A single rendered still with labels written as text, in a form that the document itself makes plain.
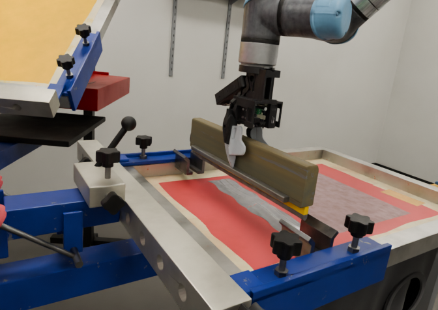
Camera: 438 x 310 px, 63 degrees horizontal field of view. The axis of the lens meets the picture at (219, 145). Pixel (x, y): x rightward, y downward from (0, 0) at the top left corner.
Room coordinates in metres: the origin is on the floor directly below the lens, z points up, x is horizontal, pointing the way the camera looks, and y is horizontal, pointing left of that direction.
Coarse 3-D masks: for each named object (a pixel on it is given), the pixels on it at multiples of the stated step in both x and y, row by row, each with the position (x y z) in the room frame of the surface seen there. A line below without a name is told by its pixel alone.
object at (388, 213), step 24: (336, 192) 0.93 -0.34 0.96; (360, 192) 0.95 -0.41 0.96; (216, 216) 0.71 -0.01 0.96; (240, 216) 0.72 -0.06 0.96; (336, 216) 0.77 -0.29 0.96; (384, 216) 0.80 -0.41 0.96; (408, 216) 0.81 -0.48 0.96; (432, 216) 0.83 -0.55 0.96; (240, 240) 0.62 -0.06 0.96; (264, 240) 0.62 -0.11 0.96; (336, 240) 0.65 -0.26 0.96; (264, 264) 0.54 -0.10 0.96
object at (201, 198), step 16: (224, 176) 0.96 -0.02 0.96; (320, 176) 1.05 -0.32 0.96; (336, 176) 1.07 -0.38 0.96; (352, 176) 1.09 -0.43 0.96; (176, 192) 0.82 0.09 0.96; (192, 192) 0.83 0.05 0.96; (208, 192) 0.84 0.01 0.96; (256, 192) 0.87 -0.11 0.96; (320, 192) 0.92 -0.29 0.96; (192, 208) 0.73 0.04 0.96; (208, 208) 0.74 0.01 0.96; (224, 208) 0.75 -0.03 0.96; (240, 208) 0.76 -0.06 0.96
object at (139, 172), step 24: (144, 168) 0.89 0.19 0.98; (168, 168) 0.93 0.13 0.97; (216, 168) 1.02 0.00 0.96; (360, 168) 1.13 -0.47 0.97; (384, 168) 1.10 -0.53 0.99; (408, 192) 0.99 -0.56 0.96; (432, 192) 0.93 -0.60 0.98; (384, 240) 0.61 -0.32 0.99; (408, 240) 0.62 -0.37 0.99; (432, 240) 0.66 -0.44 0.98
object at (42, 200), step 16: (48, 192) 0.56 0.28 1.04; (64, 192) 0.56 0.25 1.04; (80, 192) 0.57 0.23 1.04; (16, 208) 0.49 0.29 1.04; (32, 208) 0.50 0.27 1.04; (48, 208) 0.51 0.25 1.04; (64, 208) 0.52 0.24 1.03; (80, 208) 0.54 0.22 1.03; (96, 208) 0.55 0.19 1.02; (16, 224) 0.48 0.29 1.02; (32, 224) 0.50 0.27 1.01; (48, 224) 0.51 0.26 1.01; (96, 224) 0.55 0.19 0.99
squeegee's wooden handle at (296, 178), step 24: (192, 120) 0.90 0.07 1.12; (192, 144) 0.89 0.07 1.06; (216, 144) 0.80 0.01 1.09; (264, 144) 0.69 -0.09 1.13; (240, 168) 0.71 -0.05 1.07; (264, 168) 0.65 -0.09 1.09; (288, 168) 0.60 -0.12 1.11; (312, 168) 0.57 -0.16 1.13; (288, 192) 0.59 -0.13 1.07; (312, 192) 0.58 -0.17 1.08
